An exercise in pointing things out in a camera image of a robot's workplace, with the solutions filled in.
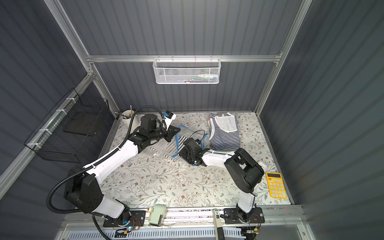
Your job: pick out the yellow calculator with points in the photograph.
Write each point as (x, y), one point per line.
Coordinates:
(276, 186)

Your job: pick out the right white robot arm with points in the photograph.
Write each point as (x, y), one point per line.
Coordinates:
(245, 172)

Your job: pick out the white wire basket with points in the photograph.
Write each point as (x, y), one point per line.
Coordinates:
(185, 73)

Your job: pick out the blue white striped garment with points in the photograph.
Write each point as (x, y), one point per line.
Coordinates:
(224, 132)

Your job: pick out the white stapler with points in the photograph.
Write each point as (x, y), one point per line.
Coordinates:
(263, 165)

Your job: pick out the black white striped garment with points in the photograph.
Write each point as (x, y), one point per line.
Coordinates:
(170, 149)

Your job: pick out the small green white box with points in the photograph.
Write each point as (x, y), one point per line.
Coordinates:
(157, 215)

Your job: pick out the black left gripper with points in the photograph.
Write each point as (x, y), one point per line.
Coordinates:
(172, 132)

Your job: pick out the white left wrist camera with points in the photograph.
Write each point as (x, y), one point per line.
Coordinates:
(168, 118)

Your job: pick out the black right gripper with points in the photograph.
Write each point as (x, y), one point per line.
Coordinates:
(186, 151)

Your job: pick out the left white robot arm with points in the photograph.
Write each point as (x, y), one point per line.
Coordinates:
(84, 190)

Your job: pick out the clear vacuum bag blue zip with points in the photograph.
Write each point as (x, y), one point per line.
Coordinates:
(198, 135)

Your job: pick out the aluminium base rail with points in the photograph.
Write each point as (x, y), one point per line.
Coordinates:
(274, 223)

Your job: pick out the white cup with tools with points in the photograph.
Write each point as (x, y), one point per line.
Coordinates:
(127, 116)

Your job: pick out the black wire basket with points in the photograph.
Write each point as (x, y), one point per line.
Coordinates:
(75, 133)

